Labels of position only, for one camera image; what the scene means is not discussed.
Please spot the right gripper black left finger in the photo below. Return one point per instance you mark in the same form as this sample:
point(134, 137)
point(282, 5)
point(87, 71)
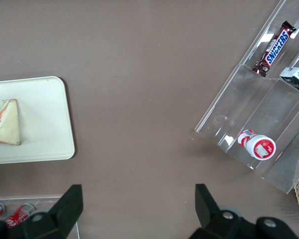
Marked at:
point(64, 211)

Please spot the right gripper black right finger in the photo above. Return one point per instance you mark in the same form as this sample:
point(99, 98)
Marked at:
point(209, 211)

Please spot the triangular sandwich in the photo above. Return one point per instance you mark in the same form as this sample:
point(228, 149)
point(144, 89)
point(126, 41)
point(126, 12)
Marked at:
point(7, 124)

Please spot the cream plastic tray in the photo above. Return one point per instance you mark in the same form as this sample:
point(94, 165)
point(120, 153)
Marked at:
point(40, 119)

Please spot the clear acrylic bottle rack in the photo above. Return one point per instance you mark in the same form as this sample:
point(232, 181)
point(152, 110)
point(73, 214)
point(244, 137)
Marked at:
point(52, 200)

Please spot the red white yogurt cup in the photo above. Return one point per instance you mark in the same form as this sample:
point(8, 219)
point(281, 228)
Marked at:
point(260, 145)

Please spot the clear acrylic stepped display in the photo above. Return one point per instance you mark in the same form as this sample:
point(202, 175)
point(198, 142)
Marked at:
point(259, 104)

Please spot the black white snack packet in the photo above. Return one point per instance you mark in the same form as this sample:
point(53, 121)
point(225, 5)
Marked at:
point(297, 78)

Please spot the Snickers chocolate bar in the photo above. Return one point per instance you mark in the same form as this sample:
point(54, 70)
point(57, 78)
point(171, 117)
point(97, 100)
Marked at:
point(276, 47)

